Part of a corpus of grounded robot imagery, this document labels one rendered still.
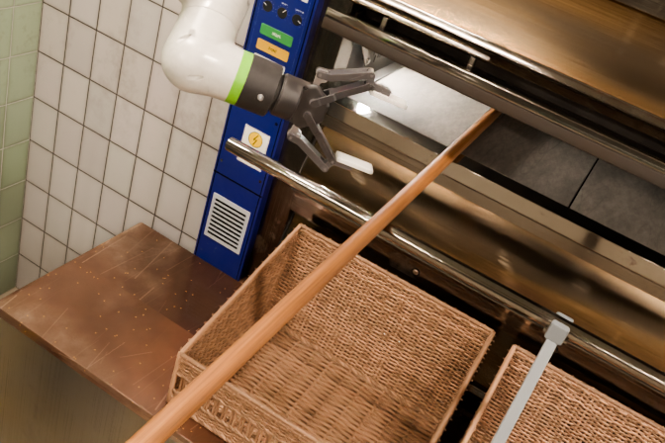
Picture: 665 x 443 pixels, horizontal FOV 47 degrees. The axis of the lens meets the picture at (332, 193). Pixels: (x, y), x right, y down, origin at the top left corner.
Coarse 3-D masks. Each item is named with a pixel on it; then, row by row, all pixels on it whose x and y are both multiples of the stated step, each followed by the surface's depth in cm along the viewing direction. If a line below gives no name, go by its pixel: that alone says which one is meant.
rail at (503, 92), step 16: (336, 16) 157; (368, 32) 155; (384, 32) 154; (400, 48) 153; (416, 48) 151; (432, 64) 151; (448, 64) 149; (464, 80) 149; (480, 80) 147; (512, 96) 145; (544, 112) 143; (576, 128) 142; (592, 128) 141; (608, 144) 140; (624, 144) 139; (640, 160) 138; (656, 160) 137
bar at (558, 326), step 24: (240, 144) 152; (264, 168) 150; (288, 168) 149; (312, 192) 146; (360, 216) 143; (408, 240) 140; (432, 264) 140; (456, 264) 138; (480, 288) 136; (504, 288) 135; (528, 312) 133; (552, 312) 133; (552, 336) 132; (576, 336) 131; (624, 360) 128; (528, 384) 130; (648, 384) 128; (504, 432) 128
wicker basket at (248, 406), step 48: (288, 240) 189; (240, 288) 176; (288, 288) 197; (288, 336) 196; (336, 336) 193; (384, 336) 189; (432, 336) 184; (480, 336) 180; (240, 384) 178; (288, 384) 183; (336, 384) 187; (384, 384) 190; (432, 384) 186; (240, 432) 161; (288, 432) 155; (336, 432) 174; (384, 432) 178; (432, 432) 182
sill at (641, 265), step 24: (360, 120) 179; (384, 120) 180; (408, 144) 176; (432, 144) 176; (456, 168) 172; (480, 168) 173; (480, 192) 171; (504, 192) 168; (528, 192) 169; (528, 216) 168; (552, 216) 165; (576, 216) 166; (576, 240) 164; (600, 240) 162; (624, 240) 163; (624, 264) 161; (648, 264) 159
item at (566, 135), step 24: (336, 24) 157; (384, 48) 154; (432, 48) 168; (432, 72) 151; (480, 72) 163; (480, 96) 148; (528, 96) 158; (528, 120) 145; (576, 144) 142; (600, 144) 141; (624, 168) 140; (648, 168) 138
